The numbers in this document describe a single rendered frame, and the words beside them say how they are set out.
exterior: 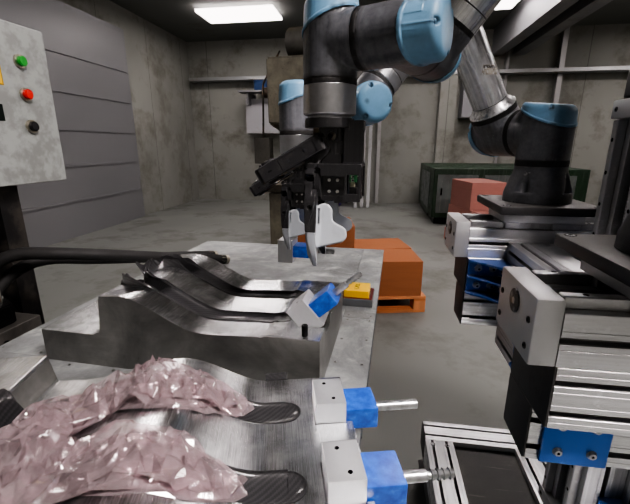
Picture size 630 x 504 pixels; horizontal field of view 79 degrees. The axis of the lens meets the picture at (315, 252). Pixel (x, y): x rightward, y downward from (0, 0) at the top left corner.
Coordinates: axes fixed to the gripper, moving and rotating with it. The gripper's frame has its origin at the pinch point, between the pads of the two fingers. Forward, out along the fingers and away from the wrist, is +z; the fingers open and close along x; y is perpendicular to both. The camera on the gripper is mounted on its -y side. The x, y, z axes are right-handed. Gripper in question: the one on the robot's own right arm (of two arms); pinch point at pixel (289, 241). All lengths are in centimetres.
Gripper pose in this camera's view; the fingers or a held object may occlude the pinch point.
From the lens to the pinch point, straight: 92.8
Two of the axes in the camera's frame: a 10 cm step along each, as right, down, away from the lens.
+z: 0.0, 9.6, 2.7
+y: 9.8, 0.5, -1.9
